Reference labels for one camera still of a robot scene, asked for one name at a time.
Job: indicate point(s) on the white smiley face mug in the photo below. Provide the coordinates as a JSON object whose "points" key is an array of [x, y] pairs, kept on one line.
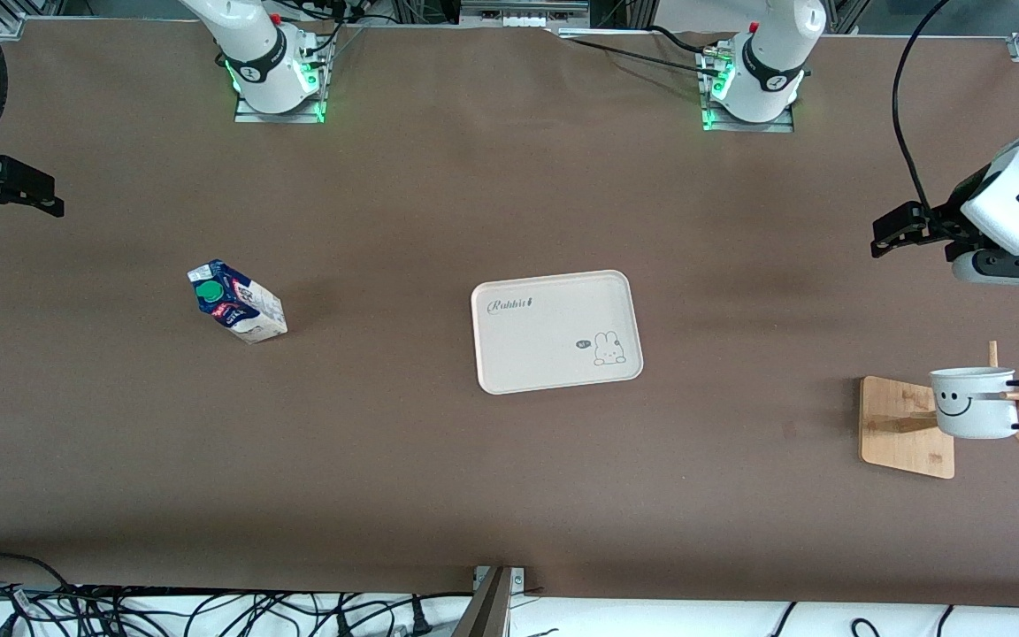
{"points": [[974, 420]]}

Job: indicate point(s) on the blue white milk carton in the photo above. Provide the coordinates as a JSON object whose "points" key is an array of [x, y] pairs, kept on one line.
{"points": [[249, 314]]}

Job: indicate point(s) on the wooden mug rack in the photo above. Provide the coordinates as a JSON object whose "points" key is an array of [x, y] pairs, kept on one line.
{"points": [[903, 442]]}

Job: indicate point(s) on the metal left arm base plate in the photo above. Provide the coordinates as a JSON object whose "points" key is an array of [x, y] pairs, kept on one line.
{"points": [[739, 126]]}

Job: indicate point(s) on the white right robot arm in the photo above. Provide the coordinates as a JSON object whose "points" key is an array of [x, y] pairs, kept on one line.
{"points": [[262, 71]]}

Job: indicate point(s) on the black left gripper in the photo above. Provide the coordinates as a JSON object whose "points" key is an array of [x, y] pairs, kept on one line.
{"points": [[949, 216]]}

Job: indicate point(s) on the beige rabbit print tray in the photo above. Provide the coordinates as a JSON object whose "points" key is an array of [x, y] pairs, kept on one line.
{"points": [[554, 341]]}

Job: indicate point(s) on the grey power strip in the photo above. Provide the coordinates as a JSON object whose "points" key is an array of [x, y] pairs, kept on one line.
{"points": [[523, 11]]}

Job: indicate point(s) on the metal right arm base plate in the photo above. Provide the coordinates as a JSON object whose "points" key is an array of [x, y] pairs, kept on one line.
{"points": [[297, 113]]}

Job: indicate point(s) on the aluminium profile post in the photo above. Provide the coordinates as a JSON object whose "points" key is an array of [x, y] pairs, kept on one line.
{"points": [[487, 610]]}

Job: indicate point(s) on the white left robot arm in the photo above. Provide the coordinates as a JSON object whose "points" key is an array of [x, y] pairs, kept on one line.
{"points": [[770, 80]]}

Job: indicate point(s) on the brown table cover sheet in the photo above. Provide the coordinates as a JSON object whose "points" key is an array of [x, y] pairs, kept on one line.
{"points": [[386, 460]]}

